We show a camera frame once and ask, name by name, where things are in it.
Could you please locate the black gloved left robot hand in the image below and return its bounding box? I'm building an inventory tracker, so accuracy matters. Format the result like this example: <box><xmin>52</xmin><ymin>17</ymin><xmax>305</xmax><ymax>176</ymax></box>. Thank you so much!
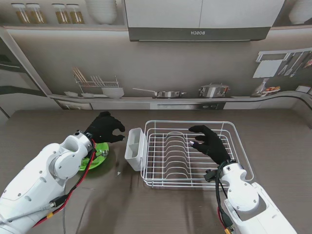
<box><xmin>84</xmin><ymin>111</ymin><xmax>126</xmax><ymax>144</ymax></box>

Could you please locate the thin grey cable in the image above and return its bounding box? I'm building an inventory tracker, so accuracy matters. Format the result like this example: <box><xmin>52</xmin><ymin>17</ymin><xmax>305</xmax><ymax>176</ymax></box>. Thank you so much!
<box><xmin>61</xmin><ymin>207</ymin><xmax>67</xmax><ymax>234</ymax></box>

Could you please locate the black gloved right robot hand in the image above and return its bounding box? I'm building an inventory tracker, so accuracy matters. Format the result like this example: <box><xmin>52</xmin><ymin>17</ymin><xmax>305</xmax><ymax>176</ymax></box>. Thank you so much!
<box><xmin>189</xmin><ymin>125</ymin><xmax>232</xmax><ymax>166</ymax></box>

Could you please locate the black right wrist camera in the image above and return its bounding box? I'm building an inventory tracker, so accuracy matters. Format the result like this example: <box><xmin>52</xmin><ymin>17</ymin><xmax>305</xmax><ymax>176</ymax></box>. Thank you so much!
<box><xmin>204</xmin><ymin>168</ymin><xmax>219</xmax><ymax>182</ymax></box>

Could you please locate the grey network cable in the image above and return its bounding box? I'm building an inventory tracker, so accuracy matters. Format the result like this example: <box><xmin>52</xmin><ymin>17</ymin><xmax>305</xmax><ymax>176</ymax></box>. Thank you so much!
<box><xmin>0</xmin><ymin>194</ymin><xmax>66</xmax><ymax>223</ymax></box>

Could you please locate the white wire dish rack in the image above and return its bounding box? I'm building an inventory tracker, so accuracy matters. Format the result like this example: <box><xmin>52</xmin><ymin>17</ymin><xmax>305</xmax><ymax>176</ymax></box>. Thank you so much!
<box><xmin>140</xmin><ymin>120</ymin><xmax>254</xmax><ymax>189</ymax></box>

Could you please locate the white plastic utensil holder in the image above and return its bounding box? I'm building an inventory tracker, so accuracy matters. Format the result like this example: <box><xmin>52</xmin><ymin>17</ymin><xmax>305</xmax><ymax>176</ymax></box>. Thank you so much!
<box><xmin>124</xmin><ymin>127</ymin><xmax>148</xmax><ymax>171</ymax></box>

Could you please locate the green plastic bowl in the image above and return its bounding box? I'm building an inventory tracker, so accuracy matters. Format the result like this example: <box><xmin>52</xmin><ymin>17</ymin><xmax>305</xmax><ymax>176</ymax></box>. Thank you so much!
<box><xmin>79</xmin><ymin>142</ymin><xmax>110</xmax><ymax>171</ymax></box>

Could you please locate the red power cable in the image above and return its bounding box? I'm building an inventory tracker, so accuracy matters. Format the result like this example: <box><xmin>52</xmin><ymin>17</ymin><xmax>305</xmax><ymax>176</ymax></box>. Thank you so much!
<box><xmin>31</xmin><ymin>138</ymin><xmax>98</xmax><ymax>229</ymax></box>
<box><xmin>216</xmin><ymin>206</ymin><xmax>234</xmax><ymax>234</ymax></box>

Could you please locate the printed kitchen scene backdrop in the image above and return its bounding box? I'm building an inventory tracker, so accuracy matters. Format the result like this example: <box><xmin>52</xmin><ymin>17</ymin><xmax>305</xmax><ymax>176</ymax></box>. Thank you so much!
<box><xmin>0</xmin><ymin>0</ymin><xmax>312</xmax><ymax>127</ymax></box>

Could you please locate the black camera cable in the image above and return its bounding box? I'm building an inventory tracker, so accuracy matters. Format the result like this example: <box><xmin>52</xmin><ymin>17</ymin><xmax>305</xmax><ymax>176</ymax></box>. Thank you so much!
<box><xmin>214</xmin><ymin>159</ymin><xmax>238</xmax><ymax>230</ymax></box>

